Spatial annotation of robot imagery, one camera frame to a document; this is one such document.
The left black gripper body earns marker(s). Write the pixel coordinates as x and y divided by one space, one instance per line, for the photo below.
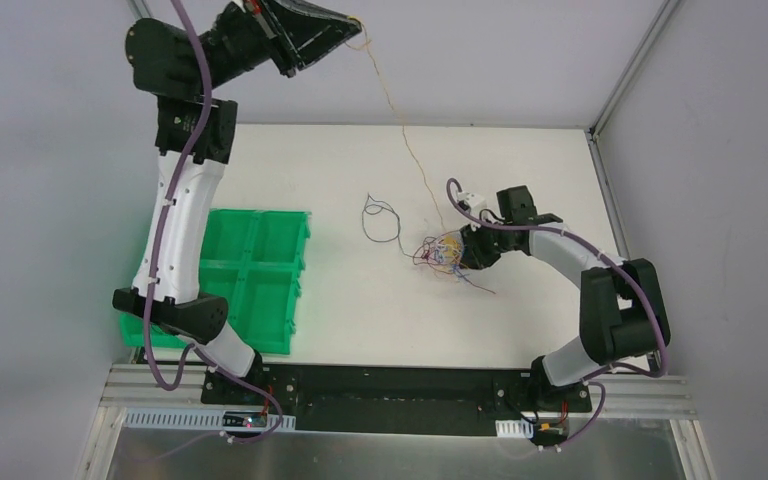
277 39

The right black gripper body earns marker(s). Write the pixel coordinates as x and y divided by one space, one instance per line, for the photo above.
470 247

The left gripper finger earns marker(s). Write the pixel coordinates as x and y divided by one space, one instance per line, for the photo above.
303 20
310 47

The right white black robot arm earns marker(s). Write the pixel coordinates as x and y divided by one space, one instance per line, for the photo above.
622 319

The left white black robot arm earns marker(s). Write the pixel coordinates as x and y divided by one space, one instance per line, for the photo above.
181 68

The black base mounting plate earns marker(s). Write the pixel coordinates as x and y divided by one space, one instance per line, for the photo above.
398 400

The green plastic compartment bin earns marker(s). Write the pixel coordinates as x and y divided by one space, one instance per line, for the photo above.
255 260

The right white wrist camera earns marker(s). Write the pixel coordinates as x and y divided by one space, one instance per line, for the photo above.
472 203

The right white cable duct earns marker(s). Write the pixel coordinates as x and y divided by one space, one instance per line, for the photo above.
517 429

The white cable duct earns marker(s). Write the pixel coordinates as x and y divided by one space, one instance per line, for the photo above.
517 429
237 421

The aluminium frame rail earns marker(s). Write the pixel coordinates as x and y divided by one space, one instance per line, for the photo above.
133 385

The left white cable duct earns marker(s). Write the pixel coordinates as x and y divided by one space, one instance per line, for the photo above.
237 421

